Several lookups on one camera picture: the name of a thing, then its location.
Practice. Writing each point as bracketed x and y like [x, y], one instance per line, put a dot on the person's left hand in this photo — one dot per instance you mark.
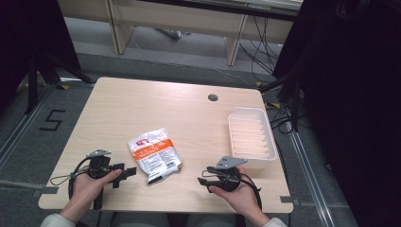
[85, 189]

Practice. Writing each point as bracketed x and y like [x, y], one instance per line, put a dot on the black curtain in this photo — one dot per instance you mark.
[28, 38]
[350, 94]

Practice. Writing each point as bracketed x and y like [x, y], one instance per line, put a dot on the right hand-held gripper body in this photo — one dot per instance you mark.
[227, 176]

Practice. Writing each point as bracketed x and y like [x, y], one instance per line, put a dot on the person's right hand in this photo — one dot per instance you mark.
[242, 197]

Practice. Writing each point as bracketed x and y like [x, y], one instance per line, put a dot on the white and orange snack packet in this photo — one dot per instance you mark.
[156, 154]

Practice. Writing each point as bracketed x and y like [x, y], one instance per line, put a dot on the clear plastic ribbed container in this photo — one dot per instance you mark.
[252, 135]

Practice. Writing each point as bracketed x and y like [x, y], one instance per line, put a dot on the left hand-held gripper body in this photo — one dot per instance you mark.
[98, 164]

